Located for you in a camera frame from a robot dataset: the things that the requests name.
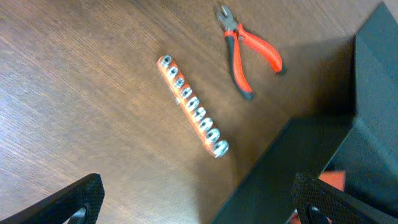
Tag small red cutting pliers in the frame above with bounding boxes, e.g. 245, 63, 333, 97
216, 5, 287, 101

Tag orange scraper wooden handle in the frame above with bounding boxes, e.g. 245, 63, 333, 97
289, 170, 346, 224

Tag orange socket bit rail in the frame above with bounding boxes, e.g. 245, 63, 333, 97
157, 54, 229, 158

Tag dark green open box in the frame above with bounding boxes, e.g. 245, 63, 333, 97
212, 1, 397, 223

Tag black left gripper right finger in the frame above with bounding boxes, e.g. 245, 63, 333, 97
292, 173, 397, 224

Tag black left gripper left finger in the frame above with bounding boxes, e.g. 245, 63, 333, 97
1, 173, 105, 223

